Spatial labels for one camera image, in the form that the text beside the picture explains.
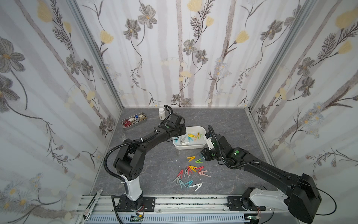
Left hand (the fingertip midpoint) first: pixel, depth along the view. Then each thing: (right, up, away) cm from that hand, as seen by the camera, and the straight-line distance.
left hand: (187, 129), depth 91 cm
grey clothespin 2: (-1, -27, -7) cm, 28 cm away
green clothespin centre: (+7, -22, -1) cm, 23 cm away
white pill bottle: (-19, +11, +13) cm, 25 cm away
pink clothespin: (+9, -27, -7) cm, 29 cm away
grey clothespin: (-3, -8, +10) cm, 13 cm away
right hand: (+8, -12, -12) cm, 19 cm away
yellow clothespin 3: (+3, -24, -5) cm, 25 cm away
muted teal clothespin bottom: (-4, -31, -11) cm, 33 cm away
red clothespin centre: (0, -25, -5) cm, 26 cm away
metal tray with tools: (-47, +4, +19) cm, 51 cm away
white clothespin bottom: (+6, -32, -11) cm, 35 cm away
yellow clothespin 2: (+3, -19, -1) cm, 19 cm away
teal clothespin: (+1, -8, +10) cm, 13 cm away
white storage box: (+9, -10, +4) cm, 14 cm away
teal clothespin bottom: (+1, -31, -10) cm, 33 cm away
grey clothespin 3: (-6, -30, -9) cm, 32 cm away
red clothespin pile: (-4, -27, -7) cm, 28 cm away
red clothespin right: (+8, -25, -5) cm, 27 cm away
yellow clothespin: (+3, -5, +10) cm, 12 cm away
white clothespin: (-1, -11, +6) cm, 13 cm away
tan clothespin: (+8, -5, +10) cm, 14 cm away
